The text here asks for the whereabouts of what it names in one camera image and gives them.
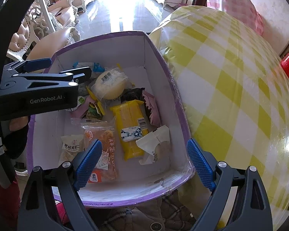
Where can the pink checkered covered chair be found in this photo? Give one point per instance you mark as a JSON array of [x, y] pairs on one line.
[[242, 10]]

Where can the person left hand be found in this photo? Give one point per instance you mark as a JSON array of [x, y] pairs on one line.
[[18, 123]]

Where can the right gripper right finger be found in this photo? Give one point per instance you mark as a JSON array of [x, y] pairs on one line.
[[251, 209]]

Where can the green yellow snack packet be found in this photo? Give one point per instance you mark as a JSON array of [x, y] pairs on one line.
[[93, 112]]

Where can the pink purple snack packet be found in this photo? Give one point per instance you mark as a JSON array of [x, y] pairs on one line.
[[82, 109]]

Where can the sandwich cake clear package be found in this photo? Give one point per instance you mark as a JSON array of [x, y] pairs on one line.
[[105, 169]]

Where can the clear bag white candies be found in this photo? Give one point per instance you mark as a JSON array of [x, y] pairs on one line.
[[71, 146]]

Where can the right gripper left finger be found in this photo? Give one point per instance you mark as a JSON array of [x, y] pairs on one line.
[[38, 209]]

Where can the yellow cake package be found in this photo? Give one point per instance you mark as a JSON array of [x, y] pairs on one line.
[[131, 126]]

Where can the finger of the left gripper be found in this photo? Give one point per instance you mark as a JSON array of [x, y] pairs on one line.
[[78, 75], [28, 66]]

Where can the black white small packet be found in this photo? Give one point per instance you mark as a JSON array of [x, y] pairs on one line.
[[131, 133]]

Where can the cushioned dining chair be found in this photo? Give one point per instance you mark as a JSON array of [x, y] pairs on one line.
[[31, 41]]

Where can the white bun clear bag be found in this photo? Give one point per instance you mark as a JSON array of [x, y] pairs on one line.
[[110, 84]]

